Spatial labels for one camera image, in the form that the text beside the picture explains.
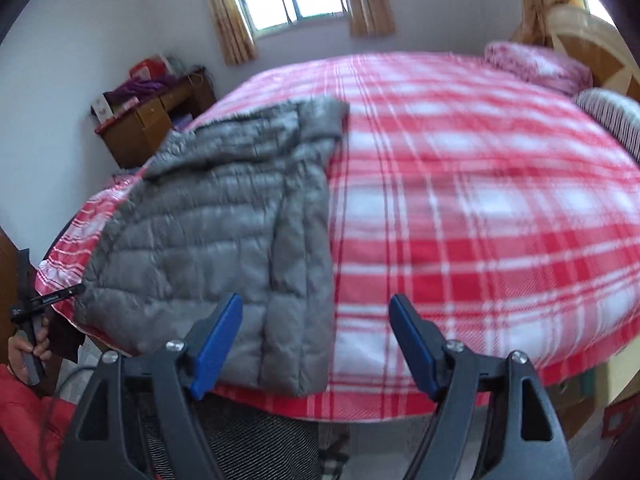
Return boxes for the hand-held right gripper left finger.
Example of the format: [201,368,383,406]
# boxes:
[55,292,244,480]

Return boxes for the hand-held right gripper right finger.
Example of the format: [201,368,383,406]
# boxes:
[389,294,573,480]

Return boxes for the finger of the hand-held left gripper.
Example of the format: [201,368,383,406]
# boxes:
[16,247,34,306]

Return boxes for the grey puffer jacket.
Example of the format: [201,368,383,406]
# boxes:
[74,97,350,398]

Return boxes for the person's left forearm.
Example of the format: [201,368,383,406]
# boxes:
[0,362,78,480]

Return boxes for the person's left hand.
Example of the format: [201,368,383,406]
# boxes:
[7,325,51,386]

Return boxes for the dark bed footboard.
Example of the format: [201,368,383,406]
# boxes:
[47,305,83,362]

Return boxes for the person's grey knit trousers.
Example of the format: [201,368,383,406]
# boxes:
[192,392,321,480]

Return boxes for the bed with red plaid sheet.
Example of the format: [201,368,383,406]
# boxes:
[35,50,640,423]

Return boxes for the white carton with red print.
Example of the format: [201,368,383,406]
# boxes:
[91,92,113,123]

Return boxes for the brown wooden desk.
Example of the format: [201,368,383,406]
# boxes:
[95,72,217,170]

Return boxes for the purple cloth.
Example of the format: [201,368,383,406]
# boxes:
[107,77,176,106]

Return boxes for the red gift box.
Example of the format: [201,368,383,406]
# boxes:
[129,57,166,81]

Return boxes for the pink folded quilt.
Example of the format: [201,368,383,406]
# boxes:
[484,41,593,96]

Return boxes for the striped pillow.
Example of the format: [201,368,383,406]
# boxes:
[574,88,640,161]

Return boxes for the wooden bed headboard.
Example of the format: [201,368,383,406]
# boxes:
[545,7,640,106]

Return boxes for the window beside headboard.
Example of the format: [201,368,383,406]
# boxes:
[580,0,616,26]

